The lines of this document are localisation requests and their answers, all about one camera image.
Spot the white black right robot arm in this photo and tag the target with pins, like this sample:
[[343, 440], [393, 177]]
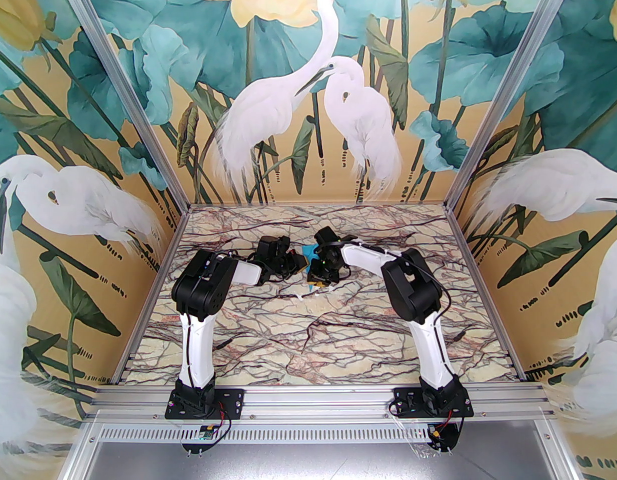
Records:
[[433, 353]]

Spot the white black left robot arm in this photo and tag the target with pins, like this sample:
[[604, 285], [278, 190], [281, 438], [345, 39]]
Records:
[[196, 358]]

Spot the grey metal sheet panel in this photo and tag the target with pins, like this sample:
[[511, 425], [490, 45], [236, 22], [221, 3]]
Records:
[[313, 463]]

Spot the perforated metal strip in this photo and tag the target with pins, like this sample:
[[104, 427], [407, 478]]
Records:
[[313, 434]]

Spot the small green circuit board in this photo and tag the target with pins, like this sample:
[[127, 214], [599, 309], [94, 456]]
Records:
[[206, 433]]

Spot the aluminium table edge rail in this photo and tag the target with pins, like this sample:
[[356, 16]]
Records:
[[463, 240], [174, 240]]

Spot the aluminium front frame rail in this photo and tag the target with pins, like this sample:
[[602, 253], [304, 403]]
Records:
[[313, 403]]

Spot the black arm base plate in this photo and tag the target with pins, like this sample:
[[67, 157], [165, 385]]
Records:
[[403, 403], [233, 400]]

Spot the black round mounting bracket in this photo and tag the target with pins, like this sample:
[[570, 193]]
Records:
[[451, 440]]

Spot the aluminium frame post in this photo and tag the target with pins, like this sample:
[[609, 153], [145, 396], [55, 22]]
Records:
[[123, 93], [508, 93]]

